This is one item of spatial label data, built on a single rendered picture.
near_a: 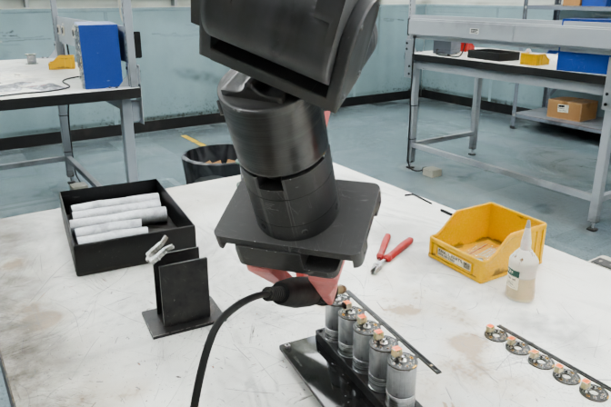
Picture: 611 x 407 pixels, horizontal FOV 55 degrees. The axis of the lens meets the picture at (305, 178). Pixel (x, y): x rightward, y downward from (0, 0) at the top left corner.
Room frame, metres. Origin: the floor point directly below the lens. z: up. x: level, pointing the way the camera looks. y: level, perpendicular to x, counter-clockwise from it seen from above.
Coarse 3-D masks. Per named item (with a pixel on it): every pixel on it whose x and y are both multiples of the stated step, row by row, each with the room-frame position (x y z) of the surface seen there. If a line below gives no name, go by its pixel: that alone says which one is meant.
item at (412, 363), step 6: (390, 354) 0.42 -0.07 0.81; (402, 354) 0.42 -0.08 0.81; (408, 354) 0.42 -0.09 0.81; (390, 360) 0.41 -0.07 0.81; (396, 360) 0.41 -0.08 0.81; (408, 360) 0.41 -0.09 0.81; (414, 360) 0.41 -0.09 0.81; (396, 366) 0.40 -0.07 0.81; (402, 366) 0.40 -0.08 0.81; (408, 366) 0.40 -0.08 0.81; (414, 366) 0.40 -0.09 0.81
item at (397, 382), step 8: (400, 360) 0.41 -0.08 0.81; (392, 368) 0.40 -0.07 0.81; (416, 368) 0.41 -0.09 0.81; (392, 376) 0.40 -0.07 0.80; (400, 376) 0.40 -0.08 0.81; (408, 376) 0.40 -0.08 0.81; (392, 384) 0.40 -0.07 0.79; (400, 384) 0.40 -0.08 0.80; (408, 384) 0.40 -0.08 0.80; (392, 392) 0.40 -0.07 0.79; (400, 392) 0.40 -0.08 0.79; (408, 392) 0.40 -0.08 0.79; (392, 400) 0.40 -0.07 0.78; (400, 400) 0.40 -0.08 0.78; (408, 400) 0.40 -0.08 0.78
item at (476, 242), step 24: (456, 216) 0.77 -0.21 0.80; (480, 216) 0.79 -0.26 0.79; (504, 216) 0.78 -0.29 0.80; (528, 216) 0.74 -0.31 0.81; (432, 240) 0.74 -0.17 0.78; (456, 240) 0.77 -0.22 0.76; (480, 240) 0.79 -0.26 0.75; (504, 240) 0.78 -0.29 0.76; (456, 264) 0.70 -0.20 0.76; (480, 264) 0.66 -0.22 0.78; (504, 264) 0.68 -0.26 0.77
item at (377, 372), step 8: (384, 344) 0.43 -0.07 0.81; (376, 352) 0.43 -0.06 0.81; (384, 352) 0.43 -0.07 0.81; (376, 360) 0.43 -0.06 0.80; (384, 360) 0.42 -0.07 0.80; (376, 368) 0.43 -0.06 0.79; (384, 368) 0.42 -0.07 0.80; (368, 376) 0.44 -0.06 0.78; (376, 376) 0.43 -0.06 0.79; (384, 376) 0.42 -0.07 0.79; (368, 384) 0.44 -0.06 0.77; (376, 384) 0.43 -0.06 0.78; (384, 384) 0.42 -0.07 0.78
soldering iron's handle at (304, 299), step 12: (300, 276) 0.38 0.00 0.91; (264, 288) 0.32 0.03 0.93; (276, 288) 0.33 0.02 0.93; (288, 288) 0.34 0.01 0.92; (300, 288) 0.35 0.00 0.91; (312, 288) 0.37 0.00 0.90; (276, 300) 0.33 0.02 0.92; (288, 300) 0.33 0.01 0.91; (300, 300) 0.35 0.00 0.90; (312, 300) 0.37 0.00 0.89
